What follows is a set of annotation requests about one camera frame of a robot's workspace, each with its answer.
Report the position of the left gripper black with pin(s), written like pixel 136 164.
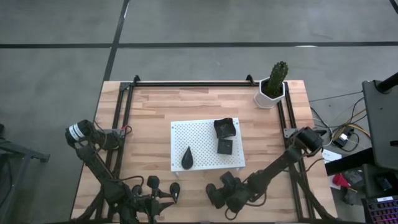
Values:
pixel 146 202

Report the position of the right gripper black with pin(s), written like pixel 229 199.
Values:
pixel 233 196

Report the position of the black teardrop plate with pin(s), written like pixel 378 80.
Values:
pixel 175 190
pixel 187 159

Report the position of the small black square plate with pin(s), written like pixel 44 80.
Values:
pixel 225 147

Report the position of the black wavy square bowl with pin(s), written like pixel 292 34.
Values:
pixel 224 128

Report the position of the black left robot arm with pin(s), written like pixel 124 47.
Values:
pixel 93 161

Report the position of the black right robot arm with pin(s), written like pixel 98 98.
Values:
pixel 273 168

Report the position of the white perforated metal shelf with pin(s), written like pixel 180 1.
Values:
pixel 202 140

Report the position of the white hexagonal plant pot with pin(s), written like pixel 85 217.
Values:
pixel 261 101

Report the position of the white paper sheet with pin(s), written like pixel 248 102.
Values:
pixel 330 156

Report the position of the red object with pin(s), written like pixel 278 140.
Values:
pixel 340 181

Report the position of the small white adapter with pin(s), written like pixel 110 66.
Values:
pixel 343 137

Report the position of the green cactus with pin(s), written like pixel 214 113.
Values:
pixel 276 76

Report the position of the black stand legs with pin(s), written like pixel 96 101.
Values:
pixel 28 153

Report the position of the backlit keyboard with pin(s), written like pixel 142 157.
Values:
pixel 382 212

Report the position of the dark grey stand panel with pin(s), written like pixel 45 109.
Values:
pixel 381 124

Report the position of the black pole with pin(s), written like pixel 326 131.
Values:
pixel 387 83

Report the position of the black aluminium table frame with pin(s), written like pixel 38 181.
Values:
pixel 186 84

